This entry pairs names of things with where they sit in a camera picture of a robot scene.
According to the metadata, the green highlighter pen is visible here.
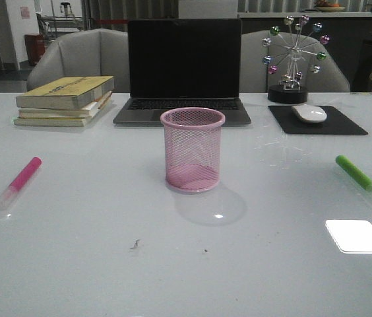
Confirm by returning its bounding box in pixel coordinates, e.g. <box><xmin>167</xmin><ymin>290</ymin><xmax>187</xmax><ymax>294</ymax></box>
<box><xmin>335</xmin><ymin>155</ymin><xmax>372</xmax><ymax>203</ymax></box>

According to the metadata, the pink highlighter pen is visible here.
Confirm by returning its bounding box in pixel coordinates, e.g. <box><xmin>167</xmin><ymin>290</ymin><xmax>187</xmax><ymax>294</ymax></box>
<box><xmin>0</xmin><ymin>157</ymin><xmax>42</xmax><ymax>211</ymax></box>

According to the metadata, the pink mesh pen holder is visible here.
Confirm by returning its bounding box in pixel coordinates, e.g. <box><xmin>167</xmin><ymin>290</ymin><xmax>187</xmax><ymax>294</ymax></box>
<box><xmin>160</xmin><ymin>107</ymin><xmax>225</xmax><ymax>193</ymax></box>

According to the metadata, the grey open laptop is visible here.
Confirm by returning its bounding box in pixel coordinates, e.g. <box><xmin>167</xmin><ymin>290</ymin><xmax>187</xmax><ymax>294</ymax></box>
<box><xmin>113</xmin><ymin>18</ymin><xmax>251</xmax><ymax>126</ymax></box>

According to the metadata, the middle white book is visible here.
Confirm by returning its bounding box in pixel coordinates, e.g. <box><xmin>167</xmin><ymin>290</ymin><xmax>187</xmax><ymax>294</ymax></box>
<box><xmin>18</xmin><ymin>92</ymin><xmax>112</xmax><ymax>118</ymax></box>

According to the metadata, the right grey armchair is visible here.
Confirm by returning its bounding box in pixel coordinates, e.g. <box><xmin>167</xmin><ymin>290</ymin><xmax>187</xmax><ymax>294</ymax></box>
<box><xmin>239</xmin><ymin>30</ymin><xmax>350</xmax><ymax>93</ymax></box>

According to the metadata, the grey armchair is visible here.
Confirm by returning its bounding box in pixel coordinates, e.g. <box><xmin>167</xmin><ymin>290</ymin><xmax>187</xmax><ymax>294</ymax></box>
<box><xmin>26</xmin><ymin>28</ymin><xmax>130</xmax><ymax>92</ymax></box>
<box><xmin>239</xmin><ymin>30</ymin><xmax>350</xmax><ymax>93</ymax></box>

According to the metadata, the top yellow book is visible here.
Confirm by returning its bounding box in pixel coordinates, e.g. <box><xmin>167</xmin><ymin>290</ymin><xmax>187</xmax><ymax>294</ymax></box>
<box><xmin>16</xmin><ymin>76</ymin><xmax>115</xmax><ymax>110</ymax></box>

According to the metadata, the yellow book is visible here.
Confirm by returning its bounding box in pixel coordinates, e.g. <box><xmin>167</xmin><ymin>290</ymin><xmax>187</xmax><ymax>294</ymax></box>
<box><xmin>16</xmin><ymin>76</ymin><xmax>115</xmax><ymax>110</ymax></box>
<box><xmin>13</xmin><ymin>99</ymin><xmax>111</xmax><ymax>127</ymax></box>

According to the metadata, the white computer mouse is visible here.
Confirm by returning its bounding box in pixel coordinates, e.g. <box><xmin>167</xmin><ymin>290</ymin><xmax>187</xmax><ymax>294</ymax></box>
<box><xmin>291</xmin><ymin>104</ymin><xmax>327</xmax><ymax>123</ymax></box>

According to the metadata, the left grey armchair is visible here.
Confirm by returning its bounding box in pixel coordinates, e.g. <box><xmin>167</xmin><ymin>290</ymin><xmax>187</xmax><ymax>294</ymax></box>
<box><xmin>26</xmin><ymin>28</ymin><xmax>130</xmax><ymax>92</ymax></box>

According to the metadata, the bottom yellow book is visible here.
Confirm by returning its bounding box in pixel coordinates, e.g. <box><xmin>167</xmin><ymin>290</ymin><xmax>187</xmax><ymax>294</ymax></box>
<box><xmin>13</xmin><ymin>99</ymin><xmax>111</xmax><ymax>127</ymax></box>

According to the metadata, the ferris wheel desk ornament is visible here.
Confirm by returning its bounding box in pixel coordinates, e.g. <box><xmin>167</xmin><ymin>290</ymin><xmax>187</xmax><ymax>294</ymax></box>
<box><xmin>262</xmin><ymin>15</ymin><xmax>330</xmax><ymax>104</ymax></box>

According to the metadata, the black mouse pad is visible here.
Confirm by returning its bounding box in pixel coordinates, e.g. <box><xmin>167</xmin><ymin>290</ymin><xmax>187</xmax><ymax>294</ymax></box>
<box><xmin>268</xmin><ymin>105</ymin><xmax>369</xmax><ymax>135</ymax></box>

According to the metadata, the red bin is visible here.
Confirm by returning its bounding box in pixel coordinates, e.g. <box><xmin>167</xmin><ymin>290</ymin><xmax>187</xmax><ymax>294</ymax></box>
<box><xmin>24</xmin><ymin>34</ymin><xmax>45</xmax><ymax>66</ymax></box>

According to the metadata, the fruit bowl on counter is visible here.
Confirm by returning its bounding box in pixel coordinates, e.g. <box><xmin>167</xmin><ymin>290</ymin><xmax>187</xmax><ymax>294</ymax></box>
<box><xmin>314</xmin><ymin>0</ymin><xmax>346</xmax><ymax>13</ymax></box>

